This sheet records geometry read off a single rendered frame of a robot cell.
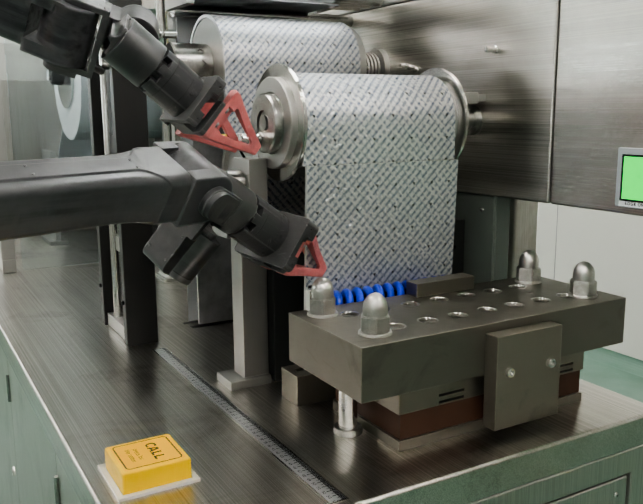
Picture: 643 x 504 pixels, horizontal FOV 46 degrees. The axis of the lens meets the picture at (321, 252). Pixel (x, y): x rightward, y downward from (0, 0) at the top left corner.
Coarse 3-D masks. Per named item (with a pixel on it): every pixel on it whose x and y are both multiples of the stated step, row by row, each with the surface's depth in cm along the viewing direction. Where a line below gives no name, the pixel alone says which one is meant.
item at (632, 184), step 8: (624, 160) 88; (632, 160) 87; (640, 160) 86; (624, 168) 88; (632, 168) 88; (640, 168) 87; (624, 176) 89; (632, 176) 88; (640, 176) 87; (624, 184) 89; (632, 184) 88; (640, 184) 87; (624, 192) 89; (632, 192) 88; (640, 192) 87; (640, 200) 87
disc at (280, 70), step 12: (264, 72) 97; (276, 72) 94; (288, 72) 91; (288, 84) 92; (300, 84) 90; (300, 96) 89; (300, 108) 90; (300, 120) 90; (300, 132) 90; (300, 144) 91; (300, 156) 91; (288, 168) 94; (276, 180) 97
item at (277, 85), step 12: (264, 84) 95; (276, 84) 92; (288, 96) 90; (288, 108) 90; (456, 108) 103; (288, 120) 91; (456, 120) 103; (288, 132) 91; (456, 132) 103; (288, 144) 91; (264, 156) 97; (276, 156) 94; (288, 156) 92; (276, 168) 95
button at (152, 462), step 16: (112, 448) 77; (128, 448) 77; (144, 448) 77; (160, 448) 77; (176, 448) 77; (112, 464) 75; (128, 464) 74; (144, 464) 74; (160, 464) 74; (176, 464) 74; (128, 480) 72; (144, 480) 73; (160, 480) 74; (176, 480) 75
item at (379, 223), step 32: (448, 160) 101; (320, 192) 92; (352, 192) 95; (384, 192) 97; (416, 192) 100; (448, 192) 102; (320, 224) 93; (352, 224) 96; (384, 224) 98; (416, 224) 101; (448, 224) 104; (352, 256) 97; (384, 256) 99; (416, 256) 102; (448, 256) 105; (352, 288) 98
